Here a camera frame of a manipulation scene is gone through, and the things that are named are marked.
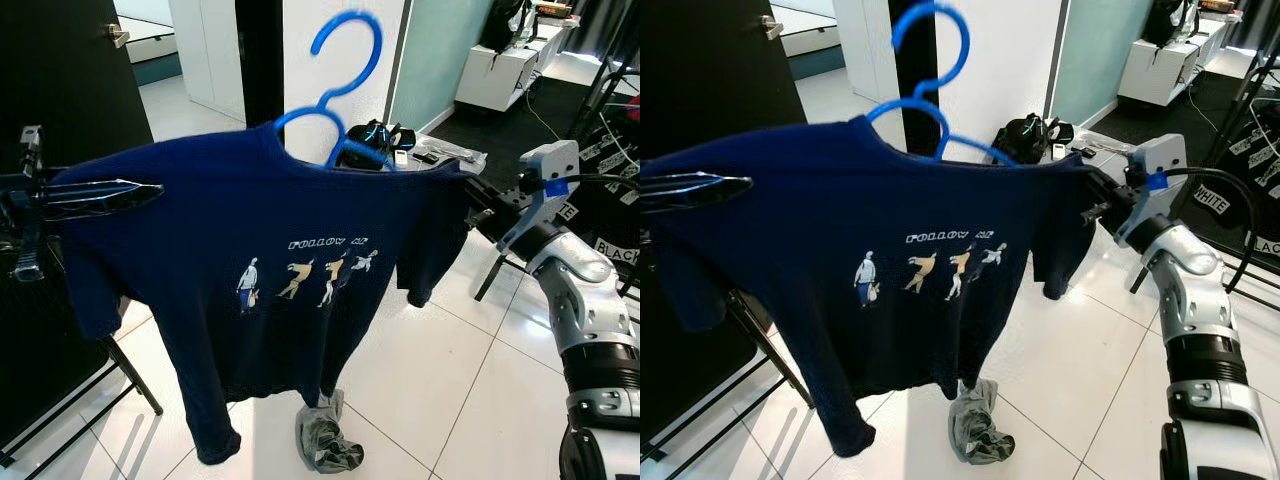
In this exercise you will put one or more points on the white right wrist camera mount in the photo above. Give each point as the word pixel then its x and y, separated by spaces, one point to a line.
pixel 1160 160
pixel 545 165

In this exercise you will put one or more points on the black bag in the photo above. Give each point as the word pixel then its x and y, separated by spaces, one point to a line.
pixel 505 25
pixel 1170 22

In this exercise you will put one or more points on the black backpack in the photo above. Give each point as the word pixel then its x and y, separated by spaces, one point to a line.
pixel 385 135
pixel 1030 135

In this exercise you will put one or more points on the navy garment with white print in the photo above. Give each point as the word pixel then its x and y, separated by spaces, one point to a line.
pixel 880 210
pixel 250 220

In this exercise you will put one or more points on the crumpled grey cloth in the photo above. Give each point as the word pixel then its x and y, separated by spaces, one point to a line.
pixel 980 430
pixel 325 440

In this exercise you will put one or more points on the white shelf unit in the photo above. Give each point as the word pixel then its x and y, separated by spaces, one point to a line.
pixel 500 75
pixel 1160 70

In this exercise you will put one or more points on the bed with teal base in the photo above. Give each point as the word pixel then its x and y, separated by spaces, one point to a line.
pixel 155 50
pixel 810 40

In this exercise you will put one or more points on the dark wooden door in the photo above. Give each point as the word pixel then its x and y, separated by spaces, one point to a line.
pixel 710 70
pixel 60 70

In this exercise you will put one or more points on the black folding chair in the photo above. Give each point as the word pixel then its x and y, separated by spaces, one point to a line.
pixel 40 370
pixel 680 360

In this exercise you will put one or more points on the blue plastic hanger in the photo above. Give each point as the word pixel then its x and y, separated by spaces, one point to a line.
pixel 348 16
pixel 963 45

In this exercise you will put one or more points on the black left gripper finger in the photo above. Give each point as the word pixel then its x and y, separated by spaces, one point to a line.
pixel 100 196
pixel 690 192

